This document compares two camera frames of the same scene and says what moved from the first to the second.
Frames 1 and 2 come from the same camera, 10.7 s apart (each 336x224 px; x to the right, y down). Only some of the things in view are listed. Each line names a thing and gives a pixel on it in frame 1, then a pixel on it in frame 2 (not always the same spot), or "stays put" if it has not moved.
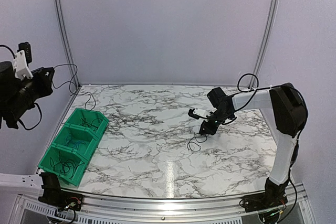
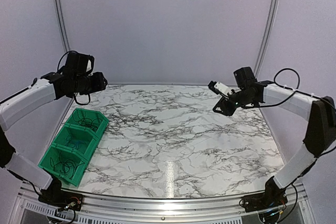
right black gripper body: x=212 y=129 → x=231 y=109
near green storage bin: x=67 y=163 stays put
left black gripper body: x=43 y=89 → x=96 y=85
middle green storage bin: x=77 y=138 stays put
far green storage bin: x=95 y=122 stays put
